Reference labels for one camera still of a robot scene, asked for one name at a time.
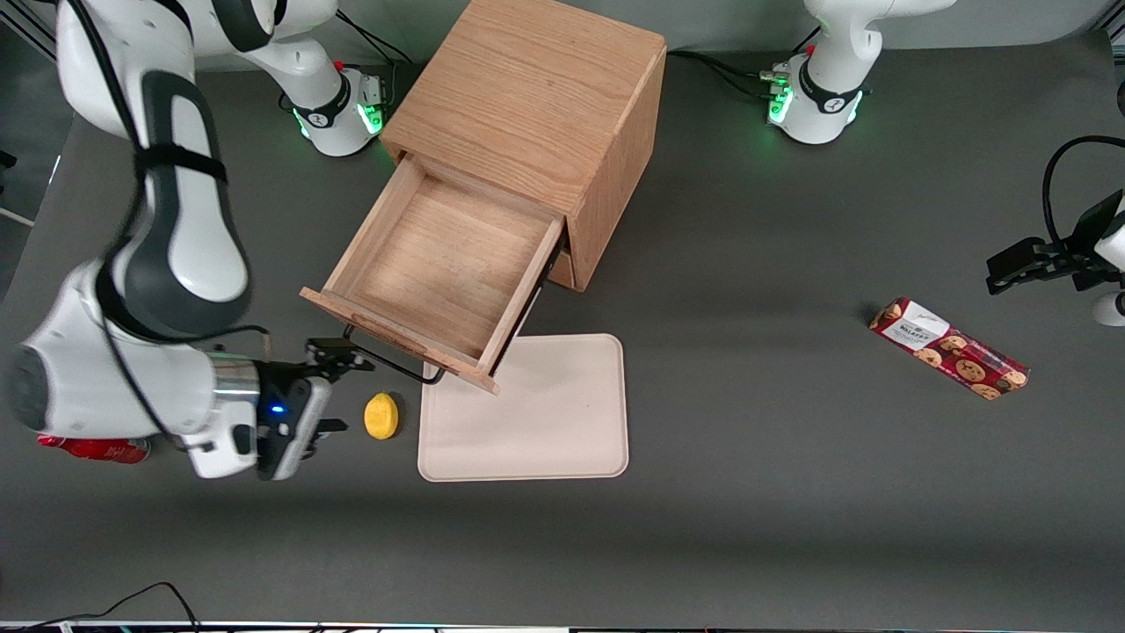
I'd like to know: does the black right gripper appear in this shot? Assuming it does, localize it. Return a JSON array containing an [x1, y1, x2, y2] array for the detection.
[[255, 338, 377, 479]]

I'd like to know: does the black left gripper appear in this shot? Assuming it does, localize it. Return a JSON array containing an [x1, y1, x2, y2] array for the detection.
[[985, 193, 1124, 296]]

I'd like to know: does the black metal drawer handle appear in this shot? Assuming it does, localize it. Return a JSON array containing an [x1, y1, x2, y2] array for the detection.
[[341, 324, 448, 387]]

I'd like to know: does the oak wooden drawer cabinet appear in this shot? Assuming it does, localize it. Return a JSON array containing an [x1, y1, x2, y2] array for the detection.
[[380, 0, 668, 294]]

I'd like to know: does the yellow lemon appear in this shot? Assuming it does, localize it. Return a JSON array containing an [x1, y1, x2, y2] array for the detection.
[[364, 392, 400, 440]]

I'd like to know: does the red cookie box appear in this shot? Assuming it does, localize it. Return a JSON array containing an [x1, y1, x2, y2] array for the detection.
[[868, 296, 1031, 402]]

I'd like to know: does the beige plastic tray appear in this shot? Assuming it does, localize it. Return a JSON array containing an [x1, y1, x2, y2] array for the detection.
[[417, 333, 630, 483]]

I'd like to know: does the red soda bottle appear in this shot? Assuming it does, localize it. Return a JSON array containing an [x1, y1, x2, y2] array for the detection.
[[37, 434, 152, 465]]

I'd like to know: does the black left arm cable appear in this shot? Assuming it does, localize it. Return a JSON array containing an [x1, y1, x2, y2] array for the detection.
[[1042, 135, 1125, 252]]

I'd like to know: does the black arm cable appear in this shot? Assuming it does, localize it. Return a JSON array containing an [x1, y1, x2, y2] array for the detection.
[[1042, 135, 1125, 252], [66, 0, 273, 455]]

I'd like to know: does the black velcro strap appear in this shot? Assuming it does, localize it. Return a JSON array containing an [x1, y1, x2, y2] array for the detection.
[[134, 144, 229, 185]]

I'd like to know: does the thin black cable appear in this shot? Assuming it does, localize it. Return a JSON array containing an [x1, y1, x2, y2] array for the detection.
[[26, 581, 202, 633]]

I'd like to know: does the black base cable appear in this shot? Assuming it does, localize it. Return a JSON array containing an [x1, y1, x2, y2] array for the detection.
[[334, 9, 419, 89], [666, 49, 781, 82], [694, 56, 781, 99]]

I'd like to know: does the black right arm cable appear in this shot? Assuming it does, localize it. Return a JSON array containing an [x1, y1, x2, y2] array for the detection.
[[66, 0, 273, 455]]

